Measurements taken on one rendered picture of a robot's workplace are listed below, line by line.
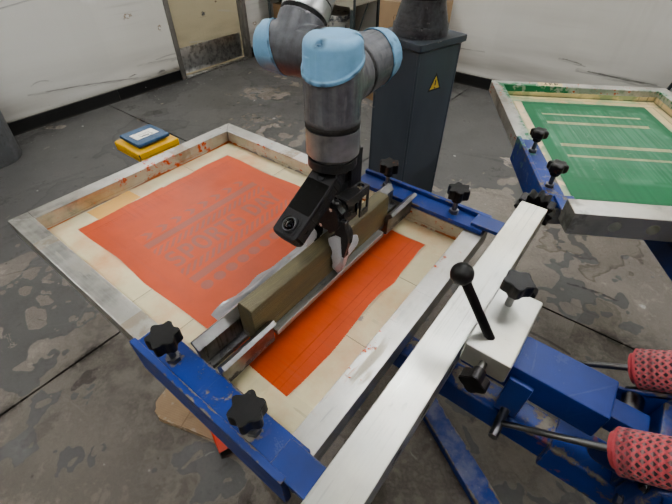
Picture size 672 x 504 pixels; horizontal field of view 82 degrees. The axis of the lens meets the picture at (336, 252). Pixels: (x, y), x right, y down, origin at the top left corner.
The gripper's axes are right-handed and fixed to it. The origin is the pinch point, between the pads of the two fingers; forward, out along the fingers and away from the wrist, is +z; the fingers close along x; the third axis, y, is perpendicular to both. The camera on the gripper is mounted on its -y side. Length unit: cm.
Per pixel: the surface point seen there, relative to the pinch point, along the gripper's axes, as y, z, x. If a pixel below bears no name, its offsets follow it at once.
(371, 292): 3.5, 5.2, -7.8
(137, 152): 7, 5, 72
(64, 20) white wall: 114, 27, 367
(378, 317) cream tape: -0.4, 5.3, -11.9
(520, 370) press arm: -2.5, -3.1, -33.7
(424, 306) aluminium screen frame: 3.5, 1.8, -17.8
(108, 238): -17.5, 5.5, 43.6
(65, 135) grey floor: 67, 99, 334
